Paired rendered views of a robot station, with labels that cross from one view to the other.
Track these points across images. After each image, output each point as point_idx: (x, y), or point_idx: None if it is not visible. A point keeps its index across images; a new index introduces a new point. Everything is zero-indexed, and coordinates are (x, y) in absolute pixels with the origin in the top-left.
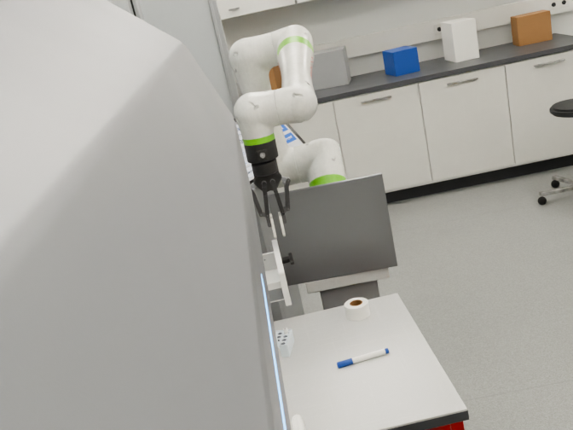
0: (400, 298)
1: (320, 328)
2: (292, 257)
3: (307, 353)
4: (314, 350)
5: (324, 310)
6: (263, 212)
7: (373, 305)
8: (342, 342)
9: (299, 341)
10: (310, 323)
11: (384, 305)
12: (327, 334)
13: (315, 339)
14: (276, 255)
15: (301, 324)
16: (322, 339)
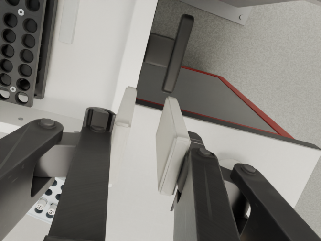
0: (312, 171)
1: (155, 173)
2: (178, 64)
3: (107, 227)
4: (120, 225)
5: (189, 120)
6: (66, 158)
7: (263, 166)
8: (164, 231)
9: (109, 191)
10: (147, 150)
11: (276, 178)
12: (155, 200)
13: (134, 200)
14: (131, 52)
15: (132, 141)
16: (142, 208)
